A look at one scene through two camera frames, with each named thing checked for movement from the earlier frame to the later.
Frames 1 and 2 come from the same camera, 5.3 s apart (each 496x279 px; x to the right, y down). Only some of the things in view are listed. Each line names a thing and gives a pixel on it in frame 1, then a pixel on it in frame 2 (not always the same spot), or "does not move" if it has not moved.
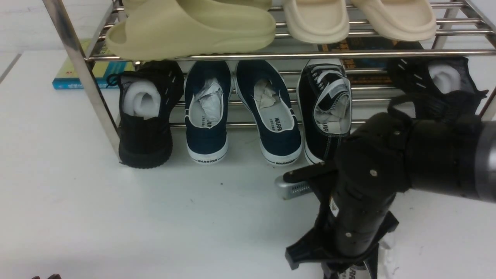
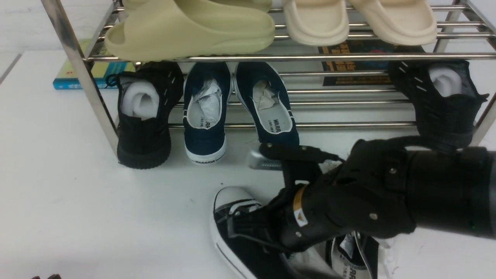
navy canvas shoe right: (264, 97) does not move
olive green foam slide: (154, 29) does not move
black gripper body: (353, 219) → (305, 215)
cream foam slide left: (317, 21) does not move
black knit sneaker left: (148, 92) does not move
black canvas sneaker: (324, 107) → (255, 260)
